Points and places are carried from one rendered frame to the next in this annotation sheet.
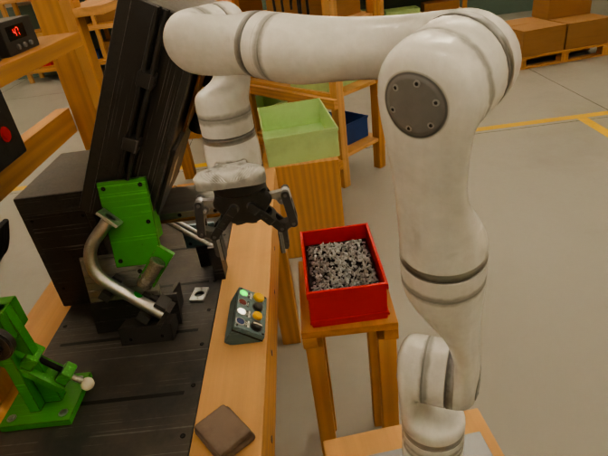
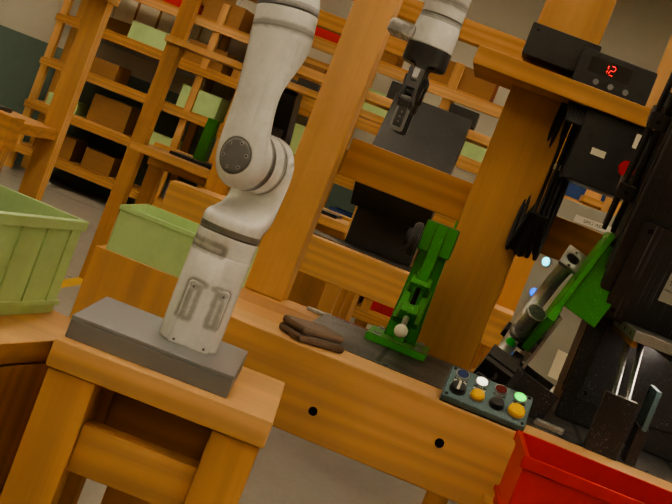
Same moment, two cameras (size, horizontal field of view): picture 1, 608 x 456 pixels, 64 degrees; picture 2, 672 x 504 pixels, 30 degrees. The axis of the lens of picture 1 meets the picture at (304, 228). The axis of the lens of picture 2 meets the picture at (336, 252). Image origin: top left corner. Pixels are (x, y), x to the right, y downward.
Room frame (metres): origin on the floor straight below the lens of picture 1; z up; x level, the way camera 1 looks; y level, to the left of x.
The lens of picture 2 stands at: (0.75, -1.98, 1.21)
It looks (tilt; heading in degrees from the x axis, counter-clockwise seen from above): 4 degrees down; 94
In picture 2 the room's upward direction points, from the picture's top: 21 degrees clockwise
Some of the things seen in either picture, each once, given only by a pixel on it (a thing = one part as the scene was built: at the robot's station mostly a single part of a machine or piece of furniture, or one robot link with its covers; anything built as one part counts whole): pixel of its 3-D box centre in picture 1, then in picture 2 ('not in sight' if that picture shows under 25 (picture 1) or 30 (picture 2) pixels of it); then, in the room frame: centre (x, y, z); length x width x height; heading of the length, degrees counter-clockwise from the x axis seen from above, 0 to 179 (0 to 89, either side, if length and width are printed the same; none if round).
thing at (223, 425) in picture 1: (223, 431); (313, 333); (0.61, 0.20, 0.91); 0.10 x 0.08 x 0.03; 37
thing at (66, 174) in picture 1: (92, 223); (651, 358); (1.25, 0.60, 1.07); 0.30 x 0.18 x 0.34; 178
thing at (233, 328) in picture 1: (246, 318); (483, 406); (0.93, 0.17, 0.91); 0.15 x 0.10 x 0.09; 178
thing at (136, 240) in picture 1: (134, 216); (592, 284); (1.06, 0.40, 1.17); 0.13 x 0.12 x 0.20; 178
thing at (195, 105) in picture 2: not in sight; (191, 114); (-1.83, 10.00, 1.11); 3.01 x 0.54 x 2.23; 178
